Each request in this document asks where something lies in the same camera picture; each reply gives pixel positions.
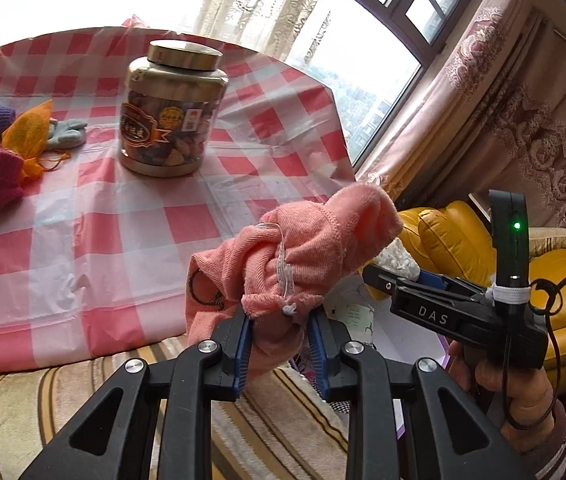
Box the salmon pink cloth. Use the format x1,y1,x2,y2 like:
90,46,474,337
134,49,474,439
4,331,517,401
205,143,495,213
185,183,402,378

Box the grey pig plush sock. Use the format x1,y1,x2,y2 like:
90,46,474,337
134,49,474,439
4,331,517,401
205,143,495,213
46,119,88,150

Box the orange mesh pouch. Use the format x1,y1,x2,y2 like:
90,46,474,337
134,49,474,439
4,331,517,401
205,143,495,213
1,100,71,184

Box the person right hand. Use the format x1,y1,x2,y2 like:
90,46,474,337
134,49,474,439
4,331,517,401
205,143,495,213
448,341,566,453

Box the yellow leather armchair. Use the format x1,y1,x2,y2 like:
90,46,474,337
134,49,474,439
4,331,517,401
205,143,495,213
369,199,566,394

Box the white purple storage box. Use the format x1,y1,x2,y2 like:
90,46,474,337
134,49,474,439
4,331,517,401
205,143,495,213
323,273,449,367

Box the beige cushion on armchair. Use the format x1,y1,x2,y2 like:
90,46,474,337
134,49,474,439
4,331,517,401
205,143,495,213
528,228,566,258

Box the red white checkered tablecloth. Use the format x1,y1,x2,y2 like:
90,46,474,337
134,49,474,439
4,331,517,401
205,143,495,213
0,27,353,373

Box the pink patterned curtain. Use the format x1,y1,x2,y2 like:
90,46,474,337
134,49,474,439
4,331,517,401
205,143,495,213
358,0,566,226

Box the gold lidded snack jar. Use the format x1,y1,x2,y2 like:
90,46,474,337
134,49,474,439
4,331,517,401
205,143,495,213
119,40,229,178

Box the lace sheer curtain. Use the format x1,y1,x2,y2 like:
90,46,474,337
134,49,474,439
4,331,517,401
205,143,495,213
195,0,365,66

